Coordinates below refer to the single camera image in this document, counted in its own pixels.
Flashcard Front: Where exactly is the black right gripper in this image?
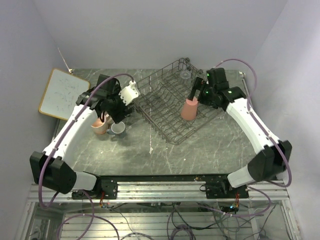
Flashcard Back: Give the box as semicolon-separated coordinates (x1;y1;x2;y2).
187;77;218;109

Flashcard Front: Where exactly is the clear glass cup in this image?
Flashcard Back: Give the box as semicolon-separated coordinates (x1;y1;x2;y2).
180;70;192;79

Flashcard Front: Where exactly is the blue grey plastic cup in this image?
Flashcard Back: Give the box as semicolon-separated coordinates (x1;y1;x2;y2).
106;121;126;137

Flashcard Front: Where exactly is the pink mug with handle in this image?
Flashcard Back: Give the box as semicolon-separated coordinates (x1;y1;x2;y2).
91;113;113;135

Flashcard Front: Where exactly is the pink tumbler cup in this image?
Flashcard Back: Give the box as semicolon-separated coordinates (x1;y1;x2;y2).
180;97;198;121

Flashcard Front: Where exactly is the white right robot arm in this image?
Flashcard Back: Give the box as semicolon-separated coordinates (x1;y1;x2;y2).
185;67;292;198

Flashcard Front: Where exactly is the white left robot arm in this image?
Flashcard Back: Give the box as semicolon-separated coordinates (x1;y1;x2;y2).
29;75;140;199

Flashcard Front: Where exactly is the yellow framed whiteboard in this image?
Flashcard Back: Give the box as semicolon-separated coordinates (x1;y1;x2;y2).
38;68;90;120

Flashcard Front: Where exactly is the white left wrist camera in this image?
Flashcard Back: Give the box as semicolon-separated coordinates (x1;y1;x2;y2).
118;81;140;106

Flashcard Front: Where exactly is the grey wire dish rack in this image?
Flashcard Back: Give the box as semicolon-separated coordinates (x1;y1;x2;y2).
133;57;223;146

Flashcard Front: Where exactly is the aluminium mounting rail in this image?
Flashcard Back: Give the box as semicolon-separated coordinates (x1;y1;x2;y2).
26;180;291;203

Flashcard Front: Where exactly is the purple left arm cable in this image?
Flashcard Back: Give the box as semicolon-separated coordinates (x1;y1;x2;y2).
37;73;137;240

